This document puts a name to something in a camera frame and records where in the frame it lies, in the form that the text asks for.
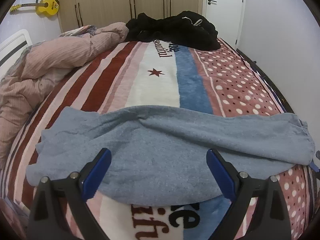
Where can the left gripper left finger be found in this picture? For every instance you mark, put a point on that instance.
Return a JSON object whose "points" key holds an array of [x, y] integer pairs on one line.
{"points": [[46, 219]]}

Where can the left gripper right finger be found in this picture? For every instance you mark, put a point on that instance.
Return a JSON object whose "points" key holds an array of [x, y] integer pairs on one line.
{"points": [[270, 219]]}

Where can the pink ribbed duvet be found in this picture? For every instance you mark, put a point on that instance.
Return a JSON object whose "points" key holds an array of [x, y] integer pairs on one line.
{"points": [[42, 66]]}

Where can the black clothes pile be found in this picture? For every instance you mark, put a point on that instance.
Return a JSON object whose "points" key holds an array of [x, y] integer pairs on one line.
{"points": [[188, 29]]}

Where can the grey-blue fleece pants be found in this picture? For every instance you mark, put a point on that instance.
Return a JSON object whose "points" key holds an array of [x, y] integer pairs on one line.
{"points": [[159, 153]]}

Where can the white bedroom door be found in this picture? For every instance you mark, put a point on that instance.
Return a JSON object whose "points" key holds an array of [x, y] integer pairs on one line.
{"points": [[227, 16]]}

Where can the yellow ukulele on wall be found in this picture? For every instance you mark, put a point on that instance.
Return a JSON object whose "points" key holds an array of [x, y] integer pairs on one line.
{"points": [[47, 8]]}

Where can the white bed headboard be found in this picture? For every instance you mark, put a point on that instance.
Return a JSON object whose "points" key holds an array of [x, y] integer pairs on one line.
{"points": [[12, 47]]}

